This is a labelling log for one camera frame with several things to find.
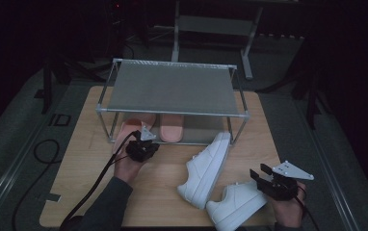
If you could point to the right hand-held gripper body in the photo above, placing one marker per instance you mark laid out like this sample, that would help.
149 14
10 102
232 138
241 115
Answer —
280 189

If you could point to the grey tape piece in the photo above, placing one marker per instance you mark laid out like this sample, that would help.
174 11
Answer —
53 197

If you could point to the white sneaker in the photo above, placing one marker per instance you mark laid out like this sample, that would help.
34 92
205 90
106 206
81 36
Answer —
204 170
236 205

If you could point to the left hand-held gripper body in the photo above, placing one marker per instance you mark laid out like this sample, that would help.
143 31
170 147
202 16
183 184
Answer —
142 149

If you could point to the black tripod stand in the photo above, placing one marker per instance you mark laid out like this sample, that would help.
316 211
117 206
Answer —
47 86
310 96

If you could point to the white metal stand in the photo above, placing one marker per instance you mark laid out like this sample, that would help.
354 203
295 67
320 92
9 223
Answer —
215 25

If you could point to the grey metal shoe rack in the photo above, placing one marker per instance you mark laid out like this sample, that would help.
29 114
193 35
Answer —
172 88

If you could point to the dark equipment with red light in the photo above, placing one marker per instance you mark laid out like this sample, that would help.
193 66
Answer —
116 29

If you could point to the person's left hand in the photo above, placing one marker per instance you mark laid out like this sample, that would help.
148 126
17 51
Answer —
128 168

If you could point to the person's right hand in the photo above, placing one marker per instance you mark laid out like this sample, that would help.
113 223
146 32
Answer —
288 210

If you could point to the pink slipper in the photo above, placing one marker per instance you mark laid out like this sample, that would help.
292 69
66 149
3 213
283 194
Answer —
126 131
171 130

